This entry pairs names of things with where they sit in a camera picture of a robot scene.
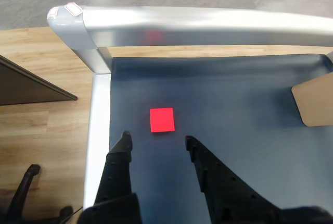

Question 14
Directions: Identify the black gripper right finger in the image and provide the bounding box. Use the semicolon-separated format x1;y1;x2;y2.
184;134;333;224

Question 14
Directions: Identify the red cube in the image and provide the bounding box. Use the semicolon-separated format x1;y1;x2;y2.
149;107;176;134

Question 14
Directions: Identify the silver aluminium rail frame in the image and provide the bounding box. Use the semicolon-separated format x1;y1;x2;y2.
46;4;333;224

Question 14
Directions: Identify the dark desk panel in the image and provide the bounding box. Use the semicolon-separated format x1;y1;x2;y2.
0;54;78;106

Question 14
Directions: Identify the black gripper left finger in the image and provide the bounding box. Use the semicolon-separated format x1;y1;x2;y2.
78;130;143;224

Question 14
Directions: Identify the beige rounded box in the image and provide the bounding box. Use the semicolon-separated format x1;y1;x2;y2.
290;71;333;128

